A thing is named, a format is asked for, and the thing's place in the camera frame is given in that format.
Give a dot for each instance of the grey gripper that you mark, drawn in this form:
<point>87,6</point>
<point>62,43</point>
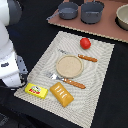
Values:
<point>22,71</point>

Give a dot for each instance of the yellow butter box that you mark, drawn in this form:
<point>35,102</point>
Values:
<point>36,90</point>

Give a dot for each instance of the orange toy bread loaf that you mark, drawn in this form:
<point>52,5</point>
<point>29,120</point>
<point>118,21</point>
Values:
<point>61,94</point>

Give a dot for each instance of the red toy tomato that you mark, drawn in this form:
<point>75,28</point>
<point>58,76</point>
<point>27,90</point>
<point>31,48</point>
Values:
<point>85,43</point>

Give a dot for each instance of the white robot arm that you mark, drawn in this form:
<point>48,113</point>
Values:
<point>12,66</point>

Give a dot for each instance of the woven beige placemat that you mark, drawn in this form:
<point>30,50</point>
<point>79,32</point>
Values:
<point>82,109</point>

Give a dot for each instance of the round wooden plate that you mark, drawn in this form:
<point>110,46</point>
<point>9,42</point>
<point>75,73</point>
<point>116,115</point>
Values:
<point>69,66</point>

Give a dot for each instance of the grey cooking pot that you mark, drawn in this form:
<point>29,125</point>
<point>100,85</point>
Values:
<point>91,12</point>

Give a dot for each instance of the cream bowl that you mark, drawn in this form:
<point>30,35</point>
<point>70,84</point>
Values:
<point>122,15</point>

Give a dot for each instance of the fork with wooden handle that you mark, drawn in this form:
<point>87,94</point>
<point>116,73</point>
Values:
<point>55,77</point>

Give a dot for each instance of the knife with wooden handle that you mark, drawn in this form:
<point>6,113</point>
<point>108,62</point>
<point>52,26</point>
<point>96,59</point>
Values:
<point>79,55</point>

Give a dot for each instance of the grey saucepan with handle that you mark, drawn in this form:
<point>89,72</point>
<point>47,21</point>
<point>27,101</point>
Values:
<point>66,10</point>

